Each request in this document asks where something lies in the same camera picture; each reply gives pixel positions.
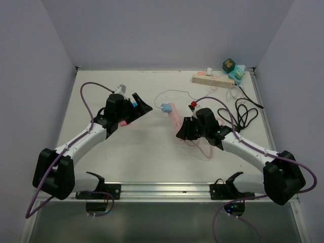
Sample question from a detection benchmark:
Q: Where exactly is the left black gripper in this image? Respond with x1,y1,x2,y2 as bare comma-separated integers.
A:
115,93,151,124

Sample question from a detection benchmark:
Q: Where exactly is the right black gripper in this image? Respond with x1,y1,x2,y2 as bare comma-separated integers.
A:
176,117,208,141

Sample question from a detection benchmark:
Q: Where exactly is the pink power strip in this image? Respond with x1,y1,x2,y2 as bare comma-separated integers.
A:
168,102,216,160

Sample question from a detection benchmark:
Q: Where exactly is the light blue usb charger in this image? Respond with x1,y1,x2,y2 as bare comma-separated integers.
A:
160,103,173,113

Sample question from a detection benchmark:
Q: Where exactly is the pink adapter plug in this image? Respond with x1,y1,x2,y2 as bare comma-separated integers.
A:
118,120,128,127

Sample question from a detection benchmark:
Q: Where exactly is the thin light blue cable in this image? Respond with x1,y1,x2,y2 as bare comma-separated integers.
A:
153,85,244,111

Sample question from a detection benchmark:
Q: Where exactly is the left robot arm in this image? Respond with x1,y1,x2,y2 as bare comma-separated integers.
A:
32,93,152,200

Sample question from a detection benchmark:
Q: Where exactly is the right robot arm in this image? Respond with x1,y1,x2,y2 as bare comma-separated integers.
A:
176,108,306,205

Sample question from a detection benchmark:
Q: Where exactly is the beige power strip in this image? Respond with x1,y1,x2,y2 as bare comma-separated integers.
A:
191,74,235,89

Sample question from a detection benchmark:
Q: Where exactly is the dark green cube charger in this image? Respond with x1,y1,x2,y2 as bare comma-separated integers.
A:
222,58,236,73

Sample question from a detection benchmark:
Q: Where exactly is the teal power strip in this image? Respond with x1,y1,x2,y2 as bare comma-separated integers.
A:
223,65,246,85

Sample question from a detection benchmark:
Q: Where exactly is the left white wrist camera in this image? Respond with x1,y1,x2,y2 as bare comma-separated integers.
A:
114,84,126,98

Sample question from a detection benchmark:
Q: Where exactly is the black coiled cable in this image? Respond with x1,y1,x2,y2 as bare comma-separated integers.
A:
217,85,264,131

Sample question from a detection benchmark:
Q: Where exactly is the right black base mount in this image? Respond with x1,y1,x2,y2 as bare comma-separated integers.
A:
209,172,255,200

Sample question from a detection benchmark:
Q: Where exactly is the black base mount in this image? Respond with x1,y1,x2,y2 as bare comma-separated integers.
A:
209,172,255,200
73,172,122,200

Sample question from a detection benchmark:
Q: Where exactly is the aluminium rail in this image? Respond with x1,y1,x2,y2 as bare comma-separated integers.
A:
32,180,299,203

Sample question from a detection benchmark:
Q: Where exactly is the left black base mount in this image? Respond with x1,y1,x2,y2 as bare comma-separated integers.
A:
73,172,122,200

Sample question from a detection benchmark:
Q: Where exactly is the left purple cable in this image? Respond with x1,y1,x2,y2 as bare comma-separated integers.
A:
25,82,117,219

